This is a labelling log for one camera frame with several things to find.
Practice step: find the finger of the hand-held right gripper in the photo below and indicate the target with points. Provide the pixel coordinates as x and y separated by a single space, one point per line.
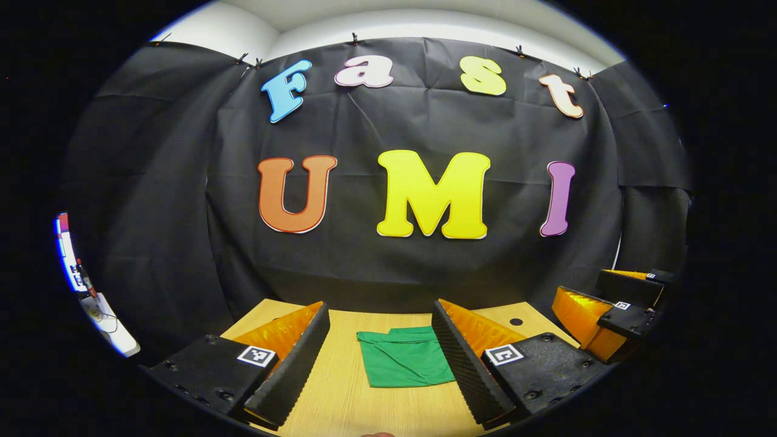
631 286
631 320

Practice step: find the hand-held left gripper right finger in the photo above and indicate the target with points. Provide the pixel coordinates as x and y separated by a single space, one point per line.
464 370

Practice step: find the green T-shirt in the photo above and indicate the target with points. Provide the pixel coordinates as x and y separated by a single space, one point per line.
407 361

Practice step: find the black backdrop cloth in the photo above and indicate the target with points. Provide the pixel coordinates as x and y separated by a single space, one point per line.
364 261

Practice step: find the bright monitor screen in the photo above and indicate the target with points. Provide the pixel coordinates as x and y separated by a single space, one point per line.
65 249

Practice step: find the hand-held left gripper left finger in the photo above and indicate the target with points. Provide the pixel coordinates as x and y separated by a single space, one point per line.
297 370

